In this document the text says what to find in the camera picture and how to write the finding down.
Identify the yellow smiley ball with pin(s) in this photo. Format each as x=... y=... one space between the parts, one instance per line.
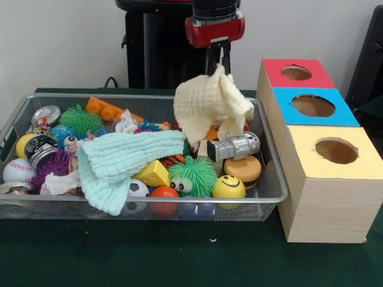
x=229 y=186

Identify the toy burger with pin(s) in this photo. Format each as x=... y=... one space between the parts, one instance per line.
x=243 y=170

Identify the silver toy camera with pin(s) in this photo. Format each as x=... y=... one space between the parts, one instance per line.
x=236 y=146

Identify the mint green waffle cloth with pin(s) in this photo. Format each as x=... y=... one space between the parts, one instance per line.
x=119 y=155

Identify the wooden box with three holes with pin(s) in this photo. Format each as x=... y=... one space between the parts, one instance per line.
x=329 y=209

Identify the cream waffle cloth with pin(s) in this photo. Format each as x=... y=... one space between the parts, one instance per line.
x=203 y=101

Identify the black metal stand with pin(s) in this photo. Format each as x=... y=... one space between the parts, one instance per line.
x=368 y=74

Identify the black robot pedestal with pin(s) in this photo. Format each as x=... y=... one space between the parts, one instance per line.
x=161 y=45

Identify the green spiky toy with eyes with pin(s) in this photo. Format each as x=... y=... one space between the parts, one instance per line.
x=197 y=173

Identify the white baseball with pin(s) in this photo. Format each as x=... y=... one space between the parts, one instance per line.
x=19 y=170

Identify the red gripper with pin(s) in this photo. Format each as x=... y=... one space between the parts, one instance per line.
x=215 y=31

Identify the green spiky ball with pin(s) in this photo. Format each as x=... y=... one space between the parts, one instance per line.
x=79 y=118

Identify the yellow cheese wedge toy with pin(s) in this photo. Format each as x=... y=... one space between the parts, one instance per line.
x=154 y=175

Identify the orange building block plate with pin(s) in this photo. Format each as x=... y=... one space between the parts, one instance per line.
x=101 y=107

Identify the dark green table cloth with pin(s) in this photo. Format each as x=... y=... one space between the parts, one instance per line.
x=179 y=254

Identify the metal mesh bin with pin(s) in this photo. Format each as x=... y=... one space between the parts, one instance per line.
x=254 y=206

